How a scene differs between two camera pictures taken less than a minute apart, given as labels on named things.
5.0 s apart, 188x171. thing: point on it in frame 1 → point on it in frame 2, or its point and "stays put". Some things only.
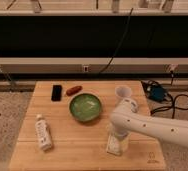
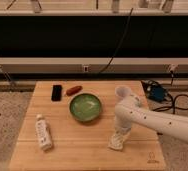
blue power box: (156, 92) stays put
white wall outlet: (86, 68) stays put
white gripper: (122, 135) → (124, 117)
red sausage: (74, 90) stays put
